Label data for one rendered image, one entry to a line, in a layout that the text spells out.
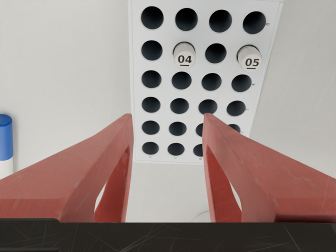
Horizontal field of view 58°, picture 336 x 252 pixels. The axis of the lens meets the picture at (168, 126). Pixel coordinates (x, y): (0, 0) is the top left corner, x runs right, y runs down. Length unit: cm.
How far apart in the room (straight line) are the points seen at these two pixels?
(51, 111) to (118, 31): 9
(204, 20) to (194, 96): 5
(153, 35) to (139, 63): 2
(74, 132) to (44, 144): 3
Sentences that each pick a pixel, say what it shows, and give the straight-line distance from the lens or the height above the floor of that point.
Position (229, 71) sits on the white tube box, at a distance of 19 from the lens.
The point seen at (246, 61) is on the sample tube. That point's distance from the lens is 18.
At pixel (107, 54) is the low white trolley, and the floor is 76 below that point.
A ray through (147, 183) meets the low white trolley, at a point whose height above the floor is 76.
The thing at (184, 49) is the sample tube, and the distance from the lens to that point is 17.
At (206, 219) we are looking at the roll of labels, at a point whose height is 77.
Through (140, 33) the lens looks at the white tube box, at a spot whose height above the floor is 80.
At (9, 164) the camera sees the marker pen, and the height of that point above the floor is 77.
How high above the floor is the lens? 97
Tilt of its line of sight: 54 degrees down
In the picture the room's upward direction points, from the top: 179 degrees counter-clockwise
